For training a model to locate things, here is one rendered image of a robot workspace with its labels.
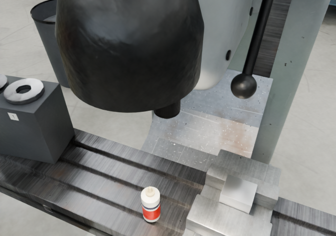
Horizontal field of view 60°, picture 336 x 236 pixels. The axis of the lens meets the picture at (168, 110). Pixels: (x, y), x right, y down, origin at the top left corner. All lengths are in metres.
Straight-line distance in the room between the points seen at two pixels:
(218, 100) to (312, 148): 1.45
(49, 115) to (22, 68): 2.33
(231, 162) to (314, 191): 1.33
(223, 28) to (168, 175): 0.54
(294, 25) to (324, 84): 2.15
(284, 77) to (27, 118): 0.66
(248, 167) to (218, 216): 0.18
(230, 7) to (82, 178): 0.61
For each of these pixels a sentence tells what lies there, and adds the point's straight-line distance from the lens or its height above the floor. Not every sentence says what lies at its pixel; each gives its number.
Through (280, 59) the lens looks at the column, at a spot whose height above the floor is 1.13.
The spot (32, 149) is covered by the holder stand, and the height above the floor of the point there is 0.95.
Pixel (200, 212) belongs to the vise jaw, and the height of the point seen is 1.01.
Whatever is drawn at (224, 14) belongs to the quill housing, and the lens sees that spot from 0.30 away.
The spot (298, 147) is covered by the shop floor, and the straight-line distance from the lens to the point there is 2.22.
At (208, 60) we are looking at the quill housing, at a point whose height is 1.36.
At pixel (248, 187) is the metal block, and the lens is 0.61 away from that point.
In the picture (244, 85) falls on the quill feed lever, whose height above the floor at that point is 1.34.
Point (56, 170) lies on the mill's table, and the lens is 0.83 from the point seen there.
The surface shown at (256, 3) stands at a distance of 0.48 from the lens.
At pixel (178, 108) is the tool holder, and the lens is 0.49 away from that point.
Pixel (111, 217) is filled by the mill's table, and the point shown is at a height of 0.90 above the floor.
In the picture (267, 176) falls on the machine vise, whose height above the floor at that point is 0.97.
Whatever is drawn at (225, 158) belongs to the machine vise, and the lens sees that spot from 0.73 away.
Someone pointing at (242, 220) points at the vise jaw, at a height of 1.01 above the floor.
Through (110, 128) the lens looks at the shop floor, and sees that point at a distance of 2.20.
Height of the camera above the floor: 1.53
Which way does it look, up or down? 42 degrees down
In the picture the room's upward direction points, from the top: straight up
